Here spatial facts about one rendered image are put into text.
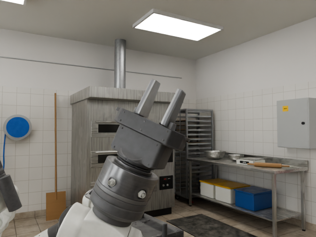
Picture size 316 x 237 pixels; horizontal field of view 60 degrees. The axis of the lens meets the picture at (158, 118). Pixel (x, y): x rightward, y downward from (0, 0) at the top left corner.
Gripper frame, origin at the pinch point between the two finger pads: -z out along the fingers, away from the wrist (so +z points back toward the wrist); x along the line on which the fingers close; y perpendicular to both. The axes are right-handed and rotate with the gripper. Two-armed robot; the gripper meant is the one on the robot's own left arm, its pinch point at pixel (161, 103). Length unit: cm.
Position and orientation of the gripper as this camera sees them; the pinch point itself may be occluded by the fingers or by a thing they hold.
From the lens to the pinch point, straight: 43.1
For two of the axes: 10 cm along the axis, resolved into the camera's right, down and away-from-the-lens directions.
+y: 3.8, 1.7, 9.1
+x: -8.3, -3.6, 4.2
